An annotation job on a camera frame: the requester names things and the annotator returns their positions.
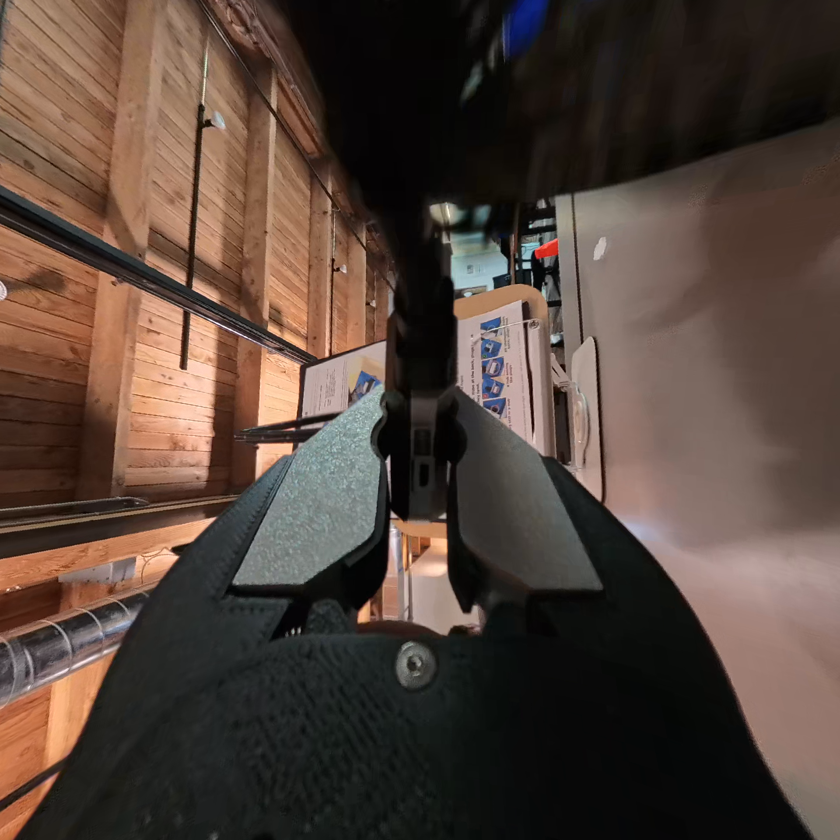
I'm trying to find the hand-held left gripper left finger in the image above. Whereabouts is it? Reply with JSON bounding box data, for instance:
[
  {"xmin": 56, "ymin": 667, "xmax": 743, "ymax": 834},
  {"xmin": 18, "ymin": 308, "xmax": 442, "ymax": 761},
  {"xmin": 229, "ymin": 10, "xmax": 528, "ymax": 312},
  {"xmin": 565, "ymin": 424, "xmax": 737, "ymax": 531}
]
[{"xmin": 231, "ymin": 387, "xmax": 391, "ymax": 611}]

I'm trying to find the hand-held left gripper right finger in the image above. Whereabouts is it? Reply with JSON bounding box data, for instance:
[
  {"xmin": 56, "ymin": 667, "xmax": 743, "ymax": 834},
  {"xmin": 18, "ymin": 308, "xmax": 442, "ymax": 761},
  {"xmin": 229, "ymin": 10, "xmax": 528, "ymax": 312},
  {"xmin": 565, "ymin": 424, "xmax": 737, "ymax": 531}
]
[{"xmin": 446, "ymin": 387, "xmax": 603, "ymax": 614}]

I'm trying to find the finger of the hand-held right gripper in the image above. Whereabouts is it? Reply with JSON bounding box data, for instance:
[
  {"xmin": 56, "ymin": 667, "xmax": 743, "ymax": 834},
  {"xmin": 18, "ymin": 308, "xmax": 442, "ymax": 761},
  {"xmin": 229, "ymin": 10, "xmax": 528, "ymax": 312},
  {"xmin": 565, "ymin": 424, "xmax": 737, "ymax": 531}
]
[
  {"xmin": 420, "ymin": 223, "xmax": 459, "ymax": 408},
  {"xmin": 385, "ymin": 223, "xmax": 422, "ymax": 408}
]

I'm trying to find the dark grey hub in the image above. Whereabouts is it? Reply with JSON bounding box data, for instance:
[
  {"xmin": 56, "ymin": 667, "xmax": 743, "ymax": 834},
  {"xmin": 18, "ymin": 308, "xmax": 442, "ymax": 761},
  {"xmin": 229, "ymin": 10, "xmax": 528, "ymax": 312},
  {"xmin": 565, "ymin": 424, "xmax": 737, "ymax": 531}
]
[{"xmin": 388, "ymin": 390, "xmax": 458, "ymax": 521}]

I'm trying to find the person's right forearm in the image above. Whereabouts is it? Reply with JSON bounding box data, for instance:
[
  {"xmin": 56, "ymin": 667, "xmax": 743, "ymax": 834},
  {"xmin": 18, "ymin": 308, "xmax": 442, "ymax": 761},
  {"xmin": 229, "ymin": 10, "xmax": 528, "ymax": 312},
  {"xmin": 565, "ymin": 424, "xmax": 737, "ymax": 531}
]
[{"xmin": 564, "ymin": 0, "xmax": 840, "ymax": 194}]

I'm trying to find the printed instruction sheet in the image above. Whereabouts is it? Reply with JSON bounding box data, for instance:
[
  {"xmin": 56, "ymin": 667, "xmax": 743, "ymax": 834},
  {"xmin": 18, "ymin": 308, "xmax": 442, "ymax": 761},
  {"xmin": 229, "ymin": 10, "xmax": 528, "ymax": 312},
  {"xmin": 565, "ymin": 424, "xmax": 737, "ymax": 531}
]
[{"xmin": 302, "ymin": 301, "xmax": 537, "ymax": 448}]

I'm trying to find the white tablet stand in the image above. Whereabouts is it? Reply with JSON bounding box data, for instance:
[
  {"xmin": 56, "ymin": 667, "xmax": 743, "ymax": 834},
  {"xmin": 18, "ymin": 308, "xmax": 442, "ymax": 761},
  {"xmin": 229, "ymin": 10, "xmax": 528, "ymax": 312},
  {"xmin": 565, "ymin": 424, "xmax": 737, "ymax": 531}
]
[{"xmin": 550, "ymin": 336, "xmax": 606, "ymax": 504}]

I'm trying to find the black track rail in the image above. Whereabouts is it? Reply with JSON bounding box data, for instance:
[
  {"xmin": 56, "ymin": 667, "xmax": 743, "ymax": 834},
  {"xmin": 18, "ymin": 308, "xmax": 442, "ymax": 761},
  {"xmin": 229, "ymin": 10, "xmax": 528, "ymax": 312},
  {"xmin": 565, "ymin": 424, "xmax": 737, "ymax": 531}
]
[{"xmin": 0, "ymin": 185, "xmax": 317, "ymax": 366}]

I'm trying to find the silver air duct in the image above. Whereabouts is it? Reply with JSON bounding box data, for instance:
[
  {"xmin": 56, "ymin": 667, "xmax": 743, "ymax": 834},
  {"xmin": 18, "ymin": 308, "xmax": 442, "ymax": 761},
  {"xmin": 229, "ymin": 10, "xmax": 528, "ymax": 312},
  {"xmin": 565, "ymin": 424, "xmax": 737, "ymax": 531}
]
[{"xmin": 0, "ymin": 586, "xmax": 156, "ymax": 707}]

